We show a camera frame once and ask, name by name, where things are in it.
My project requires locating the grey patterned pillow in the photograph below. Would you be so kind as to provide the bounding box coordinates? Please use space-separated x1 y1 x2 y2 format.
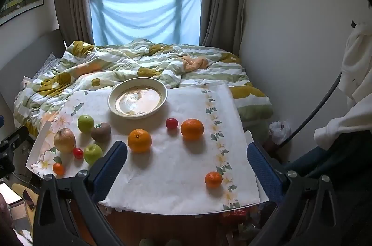
32 53 63 79

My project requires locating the cream round plate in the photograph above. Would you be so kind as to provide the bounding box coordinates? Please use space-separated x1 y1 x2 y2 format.
108 78 168 119

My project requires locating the grey bed headboard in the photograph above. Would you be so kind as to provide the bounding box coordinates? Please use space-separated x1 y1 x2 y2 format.
0 29 65 81

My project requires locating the small mandarin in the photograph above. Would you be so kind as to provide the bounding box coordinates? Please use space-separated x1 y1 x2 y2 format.
205 171 223 188

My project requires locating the brown kiwi with green sticker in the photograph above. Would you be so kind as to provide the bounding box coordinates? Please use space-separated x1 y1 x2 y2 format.
91 122 112 143

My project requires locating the red packet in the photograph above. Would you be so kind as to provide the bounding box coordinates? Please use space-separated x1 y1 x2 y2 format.
220 207 262 224

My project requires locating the person's left forearm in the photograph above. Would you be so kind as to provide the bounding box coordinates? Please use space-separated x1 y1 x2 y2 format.
0 194 18 246

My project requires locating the green yellow floral blanket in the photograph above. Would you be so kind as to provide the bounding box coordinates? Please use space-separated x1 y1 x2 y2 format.
13 38 274 136

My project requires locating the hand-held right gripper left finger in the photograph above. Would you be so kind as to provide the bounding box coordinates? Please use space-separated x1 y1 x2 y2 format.
33 141 128 246

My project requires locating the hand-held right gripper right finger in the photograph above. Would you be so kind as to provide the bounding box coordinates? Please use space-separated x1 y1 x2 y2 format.
246 141 346 246

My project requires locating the wooden stool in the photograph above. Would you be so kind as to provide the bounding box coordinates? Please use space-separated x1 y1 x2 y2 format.
8 182 41 223

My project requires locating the light blue window cloth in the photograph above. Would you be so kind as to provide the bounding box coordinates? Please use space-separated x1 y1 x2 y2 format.
90 0 202 46

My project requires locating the large green apple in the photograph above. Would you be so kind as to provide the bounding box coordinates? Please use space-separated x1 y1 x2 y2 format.
77 114 95 132

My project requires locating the yellow apple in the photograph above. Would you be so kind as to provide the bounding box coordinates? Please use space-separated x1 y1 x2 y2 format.
53 128 76 154

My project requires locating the white plastic bag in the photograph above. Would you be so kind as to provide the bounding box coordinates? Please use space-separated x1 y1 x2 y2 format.
269 121 292 145

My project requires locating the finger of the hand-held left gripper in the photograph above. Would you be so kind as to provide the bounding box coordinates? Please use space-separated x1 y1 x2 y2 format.
0 115 30 152

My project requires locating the white floral tablecloth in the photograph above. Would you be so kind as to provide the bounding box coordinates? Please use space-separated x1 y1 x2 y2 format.
30 84 260 212

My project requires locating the white garment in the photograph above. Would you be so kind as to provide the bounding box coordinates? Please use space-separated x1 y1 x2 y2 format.
314 21 372 148

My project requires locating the black curved cable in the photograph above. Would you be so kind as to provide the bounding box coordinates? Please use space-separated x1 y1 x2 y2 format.
277 71 343 145

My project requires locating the small green apple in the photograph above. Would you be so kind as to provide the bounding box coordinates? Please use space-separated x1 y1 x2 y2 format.
84 144 103 165

